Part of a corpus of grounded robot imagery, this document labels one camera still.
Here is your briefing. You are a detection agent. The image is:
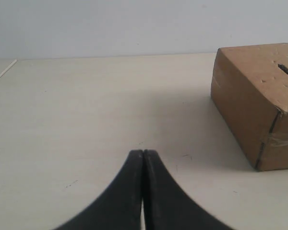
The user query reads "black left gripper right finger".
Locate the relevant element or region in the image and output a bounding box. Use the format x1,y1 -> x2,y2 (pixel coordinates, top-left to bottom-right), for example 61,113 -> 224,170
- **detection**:
143,150 -> 225,230

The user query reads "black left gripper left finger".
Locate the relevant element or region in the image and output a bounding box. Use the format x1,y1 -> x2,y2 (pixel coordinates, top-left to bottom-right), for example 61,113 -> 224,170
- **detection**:
57,150 -> 143,230

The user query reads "cardboard box with slot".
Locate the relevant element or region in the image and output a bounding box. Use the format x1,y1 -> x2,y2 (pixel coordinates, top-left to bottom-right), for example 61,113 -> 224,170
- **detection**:
211,43 -> 288,171

